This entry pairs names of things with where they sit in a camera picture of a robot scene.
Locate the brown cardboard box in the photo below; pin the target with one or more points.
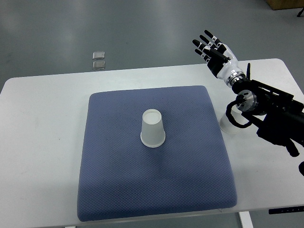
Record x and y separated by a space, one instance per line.
285 4

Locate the white table leg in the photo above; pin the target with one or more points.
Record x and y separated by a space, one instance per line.
245 219

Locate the blue textured cushion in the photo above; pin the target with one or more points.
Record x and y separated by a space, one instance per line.
120 177

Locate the upper metal floor plate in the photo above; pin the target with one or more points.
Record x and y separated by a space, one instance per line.
98 55

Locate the white paper cup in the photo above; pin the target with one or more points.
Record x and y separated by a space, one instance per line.
226 126
152 131

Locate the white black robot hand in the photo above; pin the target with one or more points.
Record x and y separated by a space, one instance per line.
221 61

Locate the black tripod leg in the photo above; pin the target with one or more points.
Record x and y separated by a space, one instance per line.
300 12

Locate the white paper cup on cushion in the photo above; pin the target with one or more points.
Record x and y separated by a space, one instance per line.
152 131

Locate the black desk control panel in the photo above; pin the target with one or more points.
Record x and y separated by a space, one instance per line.
286 210

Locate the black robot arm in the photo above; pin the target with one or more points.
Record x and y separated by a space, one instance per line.
278 117

